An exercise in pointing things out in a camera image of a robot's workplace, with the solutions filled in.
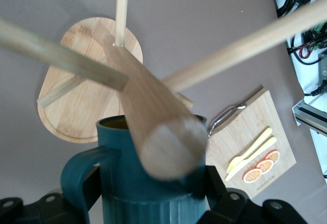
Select dark teal ribbed cup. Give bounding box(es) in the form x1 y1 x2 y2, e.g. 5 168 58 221
60 115 214 224

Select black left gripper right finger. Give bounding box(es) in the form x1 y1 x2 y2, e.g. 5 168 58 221
199 165 307 224

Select aluminium profile bracket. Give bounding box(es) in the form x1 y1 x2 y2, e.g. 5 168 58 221
292 98 327 134

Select yellow plastic fork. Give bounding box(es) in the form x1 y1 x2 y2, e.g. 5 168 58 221
226 128 273 173

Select orange slice toy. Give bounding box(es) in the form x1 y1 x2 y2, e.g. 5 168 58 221
256 159 274 175
242 167 263 184
267 149 281 165

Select bamboo cutting board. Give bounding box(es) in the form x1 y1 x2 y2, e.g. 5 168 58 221
205 85 297 200

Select wooden mug tree stand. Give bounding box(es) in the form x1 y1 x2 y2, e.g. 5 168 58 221
0 0 327 181

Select yellow plastic knife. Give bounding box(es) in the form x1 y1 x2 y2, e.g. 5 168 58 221
224 136 277 182

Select table cover sheet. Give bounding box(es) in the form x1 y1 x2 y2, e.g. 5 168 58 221
0 0 327 224

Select grey electronics box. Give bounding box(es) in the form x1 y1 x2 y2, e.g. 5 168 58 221
315 52 327 99

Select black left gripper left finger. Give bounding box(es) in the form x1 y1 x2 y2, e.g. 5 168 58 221
0 165 103 224

